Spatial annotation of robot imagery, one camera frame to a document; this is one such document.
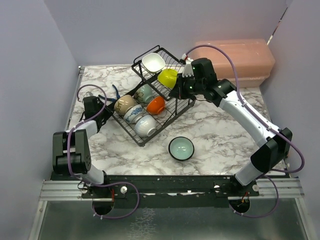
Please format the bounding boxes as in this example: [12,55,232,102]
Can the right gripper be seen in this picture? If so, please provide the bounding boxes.
[168,73,204,101]

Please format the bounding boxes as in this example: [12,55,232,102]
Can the beige floral bowl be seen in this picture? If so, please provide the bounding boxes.
[114,94,137,116]

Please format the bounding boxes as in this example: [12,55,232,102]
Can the yellow-green bowl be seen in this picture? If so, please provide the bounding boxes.
[157,68,178,89]

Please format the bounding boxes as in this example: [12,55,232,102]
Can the blue floral bowl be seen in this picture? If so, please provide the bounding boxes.
[123,104,144,124]

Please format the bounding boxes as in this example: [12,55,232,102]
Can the orange bowl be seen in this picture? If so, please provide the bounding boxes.
[146,96,166,115]

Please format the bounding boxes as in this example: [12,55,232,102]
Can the mint green floral bowl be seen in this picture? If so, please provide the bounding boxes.
[133,84,153,104]

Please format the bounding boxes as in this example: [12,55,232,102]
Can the black wire dish rack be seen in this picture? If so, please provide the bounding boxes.
[108,45,196,147]

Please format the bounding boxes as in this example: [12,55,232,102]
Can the white square bowl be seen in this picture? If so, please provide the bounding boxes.
[141,52,166,74]

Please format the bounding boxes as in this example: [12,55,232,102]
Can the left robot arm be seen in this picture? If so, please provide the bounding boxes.
[52,96,113,198]

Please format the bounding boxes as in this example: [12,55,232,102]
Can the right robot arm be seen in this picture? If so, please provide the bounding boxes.
[169,57,293,196]

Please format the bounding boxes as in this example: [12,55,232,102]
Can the pink plastic storage box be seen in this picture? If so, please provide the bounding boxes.
[189,39,275,88]

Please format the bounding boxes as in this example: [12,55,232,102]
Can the black rimmed bowl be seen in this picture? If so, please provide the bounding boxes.
[168,136,195,161]

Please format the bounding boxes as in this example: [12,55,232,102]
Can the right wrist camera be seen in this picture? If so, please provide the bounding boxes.
[181,53,194,78]

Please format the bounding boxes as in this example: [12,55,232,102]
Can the blue handled pliers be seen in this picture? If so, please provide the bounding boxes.
[98,84,121,103]

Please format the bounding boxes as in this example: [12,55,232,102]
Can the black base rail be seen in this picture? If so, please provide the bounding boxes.
[49,172,266,208]

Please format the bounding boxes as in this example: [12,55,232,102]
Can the aluminium frame rail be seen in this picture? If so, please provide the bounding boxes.
[39,178,305,202]

